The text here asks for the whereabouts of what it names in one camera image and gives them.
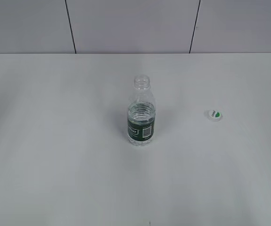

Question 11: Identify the white green bottle cap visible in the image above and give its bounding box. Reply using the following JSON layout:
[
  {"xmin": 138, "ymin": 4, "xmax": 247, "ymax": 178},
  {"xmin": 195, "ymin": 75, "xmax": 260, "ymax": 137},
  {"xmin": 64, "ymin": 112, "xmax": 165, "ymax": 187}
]
[{"xmin": 204, "ymin": 109, "xmax": 223, "ymax": 122}]

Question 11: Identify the clear plastic water bottle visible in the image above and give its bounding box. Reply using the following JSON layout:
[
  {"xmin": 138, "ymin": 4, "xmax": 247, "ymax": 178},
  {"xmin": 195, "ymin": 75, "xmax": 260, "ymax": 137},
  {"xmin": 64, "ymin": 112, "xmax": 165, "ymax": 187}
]
[{"xmin": 127, "ymin": 75, "xmax": 156, "ymax": 146}]

